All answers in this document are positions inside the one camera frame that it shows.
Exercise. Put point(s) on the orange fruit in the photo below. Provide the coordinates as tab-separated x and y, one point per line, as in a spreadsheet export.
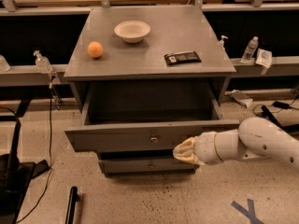
95	50

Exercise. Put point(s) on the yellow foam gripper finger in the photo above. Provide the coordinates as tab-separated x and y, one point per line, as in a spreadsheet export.
188	156
188	144

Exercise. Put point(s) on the grey lower drawer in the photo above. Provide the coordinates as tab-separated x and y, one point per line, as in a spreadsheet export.
127	166

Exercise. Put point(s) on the white paper packet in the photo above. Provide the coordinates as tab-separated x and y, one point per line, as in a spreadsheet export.
264	58

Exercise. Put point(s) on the grey drawer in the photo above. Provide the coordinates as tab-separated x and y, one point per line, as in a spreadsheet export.
120	116
127	166

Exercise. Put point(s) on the grey top drawer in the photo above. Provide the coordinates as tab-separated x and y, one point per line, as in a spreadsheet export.
120	116

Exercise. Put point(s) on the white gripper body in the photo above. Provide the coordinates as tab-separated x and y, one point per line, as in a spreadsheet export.
205	147

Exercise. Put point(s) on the small pump bottle behind cabinet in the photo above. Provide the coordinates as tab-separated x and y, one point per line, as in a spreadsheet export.
222	41

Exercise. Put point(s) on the black power adapter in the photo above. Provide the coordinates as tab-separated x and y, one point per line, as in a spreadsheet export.
281	105

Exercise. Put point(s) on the white bowl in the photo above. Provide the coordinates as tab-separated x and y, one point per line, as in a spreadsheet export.
132	31

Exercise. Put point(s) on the grey box on floor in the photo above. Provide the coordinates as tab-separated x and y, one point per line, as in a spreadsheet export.
241	98

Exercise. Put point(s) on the black stand base left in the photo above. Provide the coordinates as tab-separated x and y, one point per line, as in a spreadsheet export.
15	176

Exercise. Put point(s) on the clear sanitizer pump bottle left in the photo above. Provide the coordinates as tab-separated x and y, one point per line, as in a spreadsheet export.
42	63

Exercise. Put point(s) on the clear water bottle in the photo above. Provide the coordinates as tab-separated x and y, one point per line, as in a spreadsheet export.
250	49

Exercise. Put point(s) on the grey drawer cabinet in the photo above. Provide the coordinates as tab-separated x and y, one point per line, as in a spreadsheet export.
172	29

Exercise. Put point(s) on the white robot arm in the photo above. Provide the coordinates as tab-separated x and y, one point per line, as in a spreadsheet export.
256	139

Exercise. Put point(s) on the black bar on floor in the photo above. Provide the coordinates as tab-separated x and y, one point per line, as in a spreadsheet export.
73	198

